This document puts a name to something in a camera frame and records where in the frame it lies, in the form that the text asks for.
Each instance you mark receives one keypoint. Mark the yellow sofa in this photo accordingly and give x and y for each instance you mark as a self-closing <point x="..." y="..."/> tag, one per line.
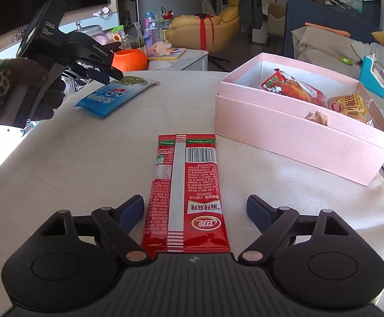
<point x="192" y="28"/>

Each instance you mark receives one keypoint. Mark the white low table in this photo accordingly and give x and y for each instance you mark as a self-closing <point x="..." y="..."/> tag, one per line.
<point x="192" y="60"/>

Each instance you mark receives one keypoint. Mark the bread packet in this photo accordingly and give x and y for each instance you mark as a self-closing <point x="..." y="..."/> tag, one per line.
<point x="352" y="107"/>

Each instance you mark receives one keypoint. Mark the teal toy device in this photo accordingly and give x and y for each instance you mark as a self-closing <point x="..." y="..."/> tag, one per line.
<point x="373" y="76"/>

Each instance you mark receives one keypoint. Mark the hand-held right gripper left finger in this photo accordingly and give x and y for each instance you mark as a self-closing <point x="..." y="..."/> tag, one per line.
<point x="131" y="211"/>

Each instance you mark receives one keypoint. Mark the orange pumpkin bucket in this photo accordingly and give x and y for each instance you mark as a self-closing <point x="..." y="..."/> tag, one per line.
<point x="131" y="60"/>

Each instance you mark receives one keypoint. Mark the black television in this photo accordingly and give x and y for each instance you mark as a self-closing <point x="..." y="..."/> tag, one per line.
<point x="20" y="3"/>

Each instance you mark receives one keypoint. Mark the blue snack packet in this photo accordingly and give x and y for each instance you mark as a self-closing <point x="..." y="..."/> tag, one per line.
<point x="112" y="97"/>

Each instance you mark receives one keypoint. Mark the beige table cloth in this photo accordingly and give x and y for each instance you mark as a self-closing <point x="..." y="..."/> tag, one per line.
<point x="79" y="158"/>

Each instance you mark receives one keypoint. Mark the long red snack packet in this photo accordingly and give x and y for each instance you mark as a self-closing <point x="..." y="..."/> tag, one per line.
<point x="192" y="185"/>

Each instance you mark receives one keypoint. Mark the colourful kids water bottle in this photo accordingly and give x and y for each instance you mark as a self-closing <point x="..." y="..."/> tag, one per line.
<point x="152" y="28"/>

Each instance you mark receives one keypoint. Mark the small green toy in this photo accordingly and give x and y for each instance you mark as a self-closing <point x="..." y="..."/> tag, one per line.
<point x="346" y="60"/>

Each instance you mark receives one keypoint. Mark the person's left hand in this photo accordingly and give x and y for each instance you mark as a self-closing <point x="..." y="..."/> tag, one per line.
<point x="3" y="86"/>

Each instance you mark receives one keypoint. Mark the red ribbon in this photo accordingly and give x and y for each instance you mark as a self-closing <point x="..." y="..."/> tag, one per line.
<point x="208" y="29"/>

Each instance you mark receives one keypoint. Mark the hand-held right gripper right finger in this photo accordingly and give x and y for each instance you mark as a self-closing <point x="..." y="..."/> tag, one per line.
<point x="259" y="211"/>

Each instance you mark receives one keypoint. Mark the long orange carrot plush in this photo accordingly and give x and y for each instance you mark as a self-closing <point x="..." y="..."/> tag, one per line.
<point x="327" y="29"/>

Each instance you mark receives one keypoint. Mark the dark blue cabinet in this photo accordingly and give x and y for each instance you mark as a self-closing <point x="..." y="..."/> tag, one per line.
<point x="297" y="16"/>

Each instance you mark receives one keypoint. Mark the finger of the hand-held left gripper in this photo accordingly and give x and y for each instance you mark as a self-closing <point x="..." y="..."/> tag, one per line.
<point x="93" y="76"/>
<point x="106" y="69"/>

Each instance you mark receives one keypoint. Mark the pink bunny plush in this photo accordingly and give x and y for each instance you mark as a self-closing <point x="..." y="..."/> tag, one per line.
<point x="159" y="49"/>

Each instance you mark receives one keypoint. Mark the grey covered sofa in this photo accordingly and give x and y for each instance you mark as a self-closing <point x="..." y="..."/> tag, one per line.
<point x="320" y="46"/>

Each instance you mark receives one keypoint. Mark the red chicken snack packet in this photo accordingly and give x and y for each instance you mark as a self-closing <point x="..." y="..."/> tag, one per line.
<point x="294" y="89"/>

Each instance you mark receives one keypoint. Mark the pink box lid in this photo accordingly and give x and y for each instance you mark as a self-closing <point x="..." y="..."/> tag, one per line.
<point x="294" y="145"/>

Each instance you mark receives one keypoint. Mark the dark hanging coat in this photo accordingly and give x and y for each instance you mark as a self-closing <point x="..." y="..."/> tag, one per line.
<point x="249" y="3"/>

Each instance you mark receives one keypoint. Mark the pink box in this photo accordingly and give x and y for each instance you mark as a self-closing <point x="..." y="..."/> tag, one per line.
<point x="244" y="82"/>

